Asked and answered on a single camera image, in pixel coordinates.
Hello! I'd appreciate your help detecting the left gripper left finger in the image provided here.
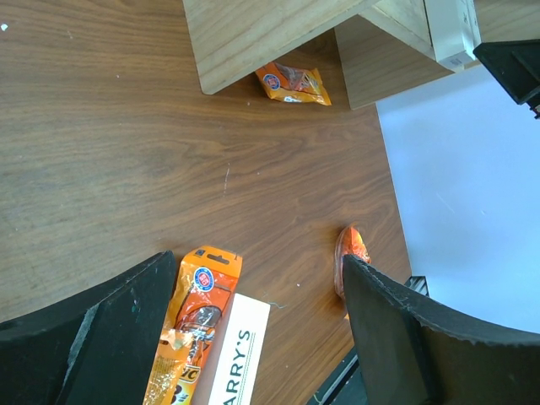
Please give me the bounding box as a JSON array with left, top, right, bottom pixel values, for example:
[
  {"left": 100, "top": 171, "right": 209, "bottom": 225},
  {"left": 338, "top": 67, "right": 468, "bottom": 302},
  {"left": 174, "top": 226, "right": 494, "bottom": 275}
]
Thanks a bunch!
[{"left": 1, "top": 251, "right": 176, "bottom": 404}]

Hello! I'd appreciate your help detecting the wooden shelf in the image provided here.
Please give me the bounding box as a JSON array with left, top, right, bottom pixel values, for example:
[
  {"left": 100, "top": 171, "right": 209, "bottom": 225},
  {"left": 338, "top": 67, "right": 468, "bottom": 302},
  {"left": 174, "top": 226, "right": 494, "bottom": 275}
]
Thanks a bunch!
[{"left": 181, "top": 0, "right": 540, "bottom": 111}]

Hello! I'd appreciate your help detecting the white Harry's razor box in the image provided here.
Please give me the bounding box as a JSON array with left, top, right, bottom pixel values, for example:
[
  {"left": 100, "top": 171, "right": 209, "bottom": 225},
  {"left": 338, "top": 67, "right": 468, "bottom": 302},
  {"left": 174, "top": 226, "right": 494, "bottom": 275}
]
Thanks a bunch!
[{"left": 193, "top": 294, "right": 270, "bottom": 405}]

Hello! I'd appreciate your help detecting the orange razor pack right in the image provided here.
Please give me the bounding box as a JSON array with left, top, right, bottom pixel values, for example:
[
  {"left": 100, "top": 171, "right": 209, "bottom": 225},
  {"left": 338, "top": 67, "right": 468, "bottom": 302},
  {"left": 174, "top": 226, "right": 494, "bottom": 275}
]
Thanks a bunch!
[{"left": 333, "top": 225, "right": 372, "bottom": 299}]

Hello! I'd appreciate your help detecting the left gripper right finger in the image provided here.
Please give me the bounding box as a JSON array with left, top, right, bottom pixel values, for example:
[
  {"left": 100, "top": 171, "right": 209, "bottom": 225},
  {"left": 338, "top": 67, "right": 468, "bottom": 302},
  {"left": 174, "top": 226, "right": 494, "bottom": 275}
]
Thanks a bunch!
[{"left": 343, "top": 255, "right": 539, "bottom": 404}]

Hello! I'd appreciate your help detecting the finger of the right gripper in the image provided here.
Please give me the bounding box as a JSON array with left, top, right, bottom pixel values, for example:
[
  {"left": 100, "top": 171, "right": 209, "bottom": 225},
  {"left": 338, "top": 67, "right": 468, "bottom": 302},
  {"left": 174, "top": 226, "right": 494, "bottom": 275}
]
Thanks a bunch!
[{"left": 473, "top": 39, "right": 540, "bottom": 119}]

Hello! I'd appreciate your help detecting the orange razor pack left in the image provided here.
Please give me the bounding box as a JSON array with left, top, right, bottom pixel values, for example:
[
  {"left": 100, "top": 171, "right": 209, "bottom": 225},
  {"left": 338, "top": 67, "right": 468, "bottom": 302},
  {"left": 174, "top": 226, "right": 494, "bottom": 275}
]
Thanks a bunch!
[{"left": 143, "top": 246, "right": 243, "bottom": 404}]

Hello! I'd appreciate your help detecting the orange razor pack under shelf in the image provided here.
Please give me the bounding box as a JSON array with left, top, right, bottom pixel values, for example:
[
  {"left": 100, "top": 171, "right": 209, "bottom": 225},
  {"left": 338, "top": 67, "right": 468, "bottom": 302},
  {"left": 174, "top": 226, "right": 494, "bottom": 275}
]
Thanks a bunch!
[{"left": 255, "top": 62, "right": 332, "bottom": 106}]

